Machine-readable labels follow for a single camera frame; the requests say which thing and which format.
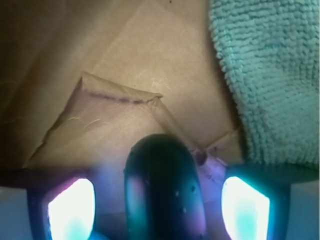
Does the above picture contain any brown paper bag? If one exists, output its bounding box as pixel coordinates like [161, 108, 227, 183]
[0, 0, 244, 214]

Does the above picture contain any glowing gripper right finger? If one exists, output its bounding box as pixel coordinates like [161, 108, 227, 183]
[221, 164, 320, 240]

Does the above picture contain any teal microfiber cloth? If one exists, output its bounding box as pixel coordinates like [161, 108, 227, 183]
[208, 0, 320, 169]

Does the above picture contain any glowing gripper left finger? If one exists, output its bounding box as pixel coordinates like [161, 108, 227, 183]
[0, 168, 96, 240]

